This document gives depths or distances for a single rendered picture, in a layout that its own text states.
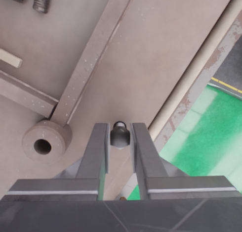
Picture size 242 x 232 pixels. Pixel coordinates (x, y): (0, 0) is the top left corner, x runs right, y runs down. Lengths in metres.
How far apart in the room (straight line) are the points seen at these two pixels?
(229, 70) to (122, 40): 1.31
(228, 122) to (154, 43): 1.81
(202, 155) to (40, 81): 1.89
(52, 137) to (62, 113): 0.02
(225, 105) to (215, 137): 0.34
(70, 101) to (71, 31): 0.06
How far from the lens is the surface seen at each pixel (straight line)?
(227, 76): 1.45
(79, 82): 0.16
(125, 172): 0.37
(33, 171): 0.23
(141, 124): 0.15
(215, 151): 2.03
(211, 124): 1.88
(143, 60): 0.17
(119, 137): 0.15
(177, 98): 0.30
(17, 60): 0.19
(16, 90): 0.18
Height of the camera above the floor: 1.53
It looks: 74 degrees down
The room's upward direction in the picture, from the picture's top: 176 degrees clockwise
